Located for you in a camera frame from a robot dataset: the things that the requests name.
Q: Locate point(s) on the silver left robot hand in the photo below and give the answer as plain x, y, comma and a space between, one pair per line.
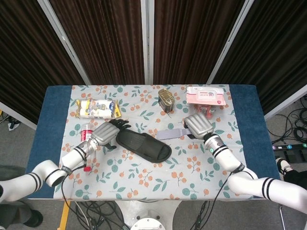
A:
105, 133

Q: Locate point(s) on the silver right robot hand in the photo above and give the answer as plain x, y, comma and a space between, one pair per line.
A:
199, 125

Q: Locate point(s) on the black rubber slipper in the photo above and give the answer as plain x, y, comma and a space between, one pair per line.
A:
144, 146

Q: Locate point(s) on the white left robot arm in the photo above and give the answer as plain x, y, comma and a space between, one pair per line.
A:
72, 158

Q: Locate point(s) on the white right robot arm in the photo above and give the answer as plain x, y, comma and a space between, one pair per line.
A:
225, 155

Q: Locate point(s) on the clear box with red contents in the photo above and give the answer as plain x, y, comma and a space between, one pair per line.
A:
206, 110

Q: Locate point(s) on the clear plastic bottle red cap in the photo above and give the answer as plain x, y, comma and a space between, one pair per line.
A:
86, 135

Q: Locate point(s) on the packaged white roll pair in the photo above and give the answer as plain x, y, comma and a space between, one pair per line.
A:
98, 109

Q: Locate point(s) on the pink wet wipes pack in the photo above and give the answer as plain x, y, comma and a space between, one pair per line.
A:
206, 95

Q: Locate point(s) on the dark luncheon meat can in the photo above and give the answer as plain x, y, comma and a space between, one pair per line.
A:
166, 99

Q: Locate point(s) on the blue table cover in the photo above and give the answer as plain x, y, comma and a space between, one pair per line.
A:
55, 107

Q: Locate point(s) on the floral print tablecloth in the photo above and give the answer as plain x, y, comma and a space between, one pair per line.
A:
148, 182

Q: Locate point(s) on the dark curtain partition panel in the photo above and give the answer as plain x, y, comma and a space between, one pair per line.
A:
192, 36
275, 48
24, 48
103, 36

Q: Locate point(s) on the yellow floor strip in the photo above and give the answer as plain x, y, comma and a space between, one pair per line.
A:
64, 215

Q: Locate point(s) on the white and black sneaker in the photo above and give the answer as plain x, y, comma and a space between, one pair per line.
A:
284, 165

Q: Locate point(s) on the black trouser leg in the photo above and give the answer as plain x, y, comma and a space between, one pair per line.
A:
297, 175

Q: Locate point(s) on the grey trouser leg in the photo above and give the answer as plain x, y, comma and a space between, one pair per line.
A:
14, 210

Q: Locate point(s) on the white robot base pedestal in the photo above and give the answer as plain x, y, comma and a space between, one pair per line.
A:
148, 213

